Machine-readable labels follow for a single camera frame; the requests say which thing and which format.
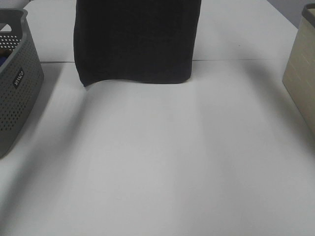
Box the blue cloth in basket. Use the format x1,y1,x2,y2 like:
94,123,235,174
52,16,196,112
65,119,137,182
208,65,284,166
0,55,9,66

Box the grey perforated plastic basket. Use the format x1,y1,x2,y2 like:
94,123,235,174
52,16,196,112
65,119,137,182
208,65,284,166
0,8,44,156

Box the dark navy towel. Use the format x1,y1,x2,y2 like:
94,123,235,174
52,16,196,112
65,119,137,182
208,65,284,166
73,0,201,86

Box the beige bin with grey rim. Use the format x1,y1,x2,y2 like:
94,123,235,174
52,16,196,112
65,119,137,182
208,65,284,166
283,3,315,134

